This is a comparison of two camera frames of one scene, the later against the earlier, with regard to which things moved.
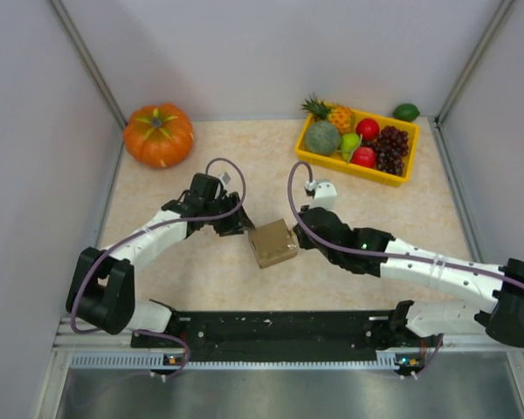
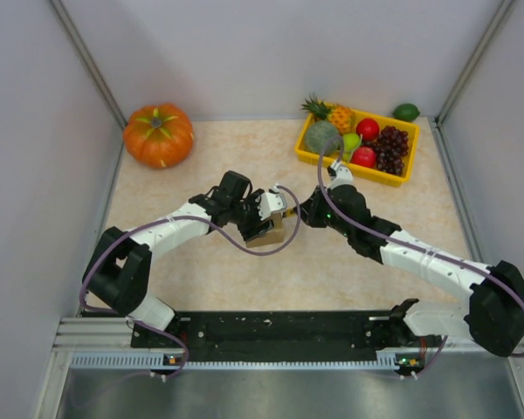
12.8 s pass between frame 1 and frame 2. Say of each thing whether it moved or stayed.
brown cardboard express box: moved
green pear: stayed
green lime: stayed
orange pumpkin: stayed
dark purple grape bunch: stayed
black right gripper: moved
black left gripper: moved
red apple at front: stayed
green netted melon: stayed
